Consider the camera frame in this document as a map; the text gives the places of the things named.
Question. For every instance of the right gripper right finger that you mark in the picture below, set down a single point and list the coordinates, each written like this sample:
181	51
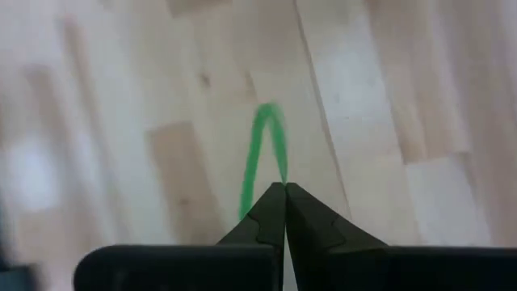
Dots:
383	271

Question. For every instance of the green rubber band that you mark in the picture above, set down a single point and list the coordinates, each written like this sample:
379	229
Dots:
252	169

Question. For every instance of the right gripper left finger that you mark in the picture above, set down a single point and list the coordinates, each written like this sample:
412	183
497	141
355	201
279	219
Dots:
182	271

